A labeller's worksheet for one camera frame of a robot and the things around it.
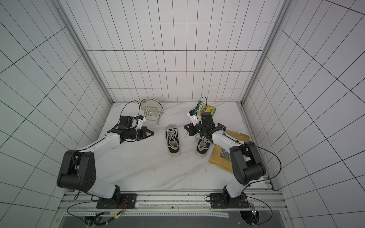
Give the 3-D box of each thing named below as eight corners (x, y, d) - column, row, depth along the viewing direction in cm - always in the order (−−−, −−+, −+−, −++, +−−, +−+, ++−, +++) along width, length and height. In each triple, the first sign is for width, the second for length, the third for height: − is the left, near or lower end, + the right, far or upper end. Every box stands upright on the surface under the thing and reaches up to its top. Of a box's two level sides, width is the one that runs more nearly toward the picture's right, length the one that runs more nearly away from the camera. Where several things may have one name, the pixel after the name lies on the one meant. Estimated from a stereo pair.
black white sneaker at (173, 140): (168, 157, 90) (167, 153, 85) (166, 128, 104) (165, 123, 99) (181, 155, 91) (180, 151, 86) (176, 127, 105) (176, 122, 100)
